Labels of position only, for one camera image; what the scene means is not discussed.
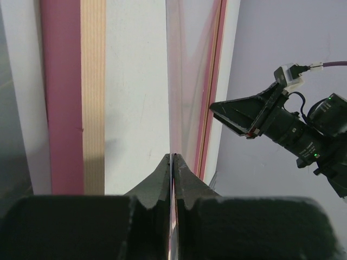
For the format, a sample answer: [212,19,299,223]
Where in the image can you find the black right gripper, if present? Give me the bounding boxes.
[209,81,290,140]

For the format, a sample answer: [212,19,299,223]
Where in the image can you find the mountain landscape photo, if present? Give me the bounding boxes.
[1,19,33,216]

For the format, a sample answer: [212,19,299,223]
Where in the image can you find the pink wooden picture frame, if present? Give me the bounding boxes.
[39,0,228,195]

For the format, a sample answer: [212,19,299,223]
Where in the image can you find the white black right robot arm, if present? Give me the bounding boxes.
[210,82,346,199]

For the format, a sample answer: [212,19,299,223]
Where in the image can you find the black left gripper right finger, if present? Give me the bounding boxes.
[173,154,346,259]

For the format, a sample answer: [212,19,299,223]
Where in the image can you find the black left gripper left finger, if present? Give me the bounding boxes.
[1,155,171,259]

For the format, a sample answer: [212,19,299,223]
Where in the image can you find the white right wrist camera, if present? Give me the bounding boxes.
[274,63,304,93]

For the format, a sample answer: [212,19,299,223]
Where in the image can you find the clear acrylic sheet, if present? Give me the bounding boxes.
[165,0,226,260]

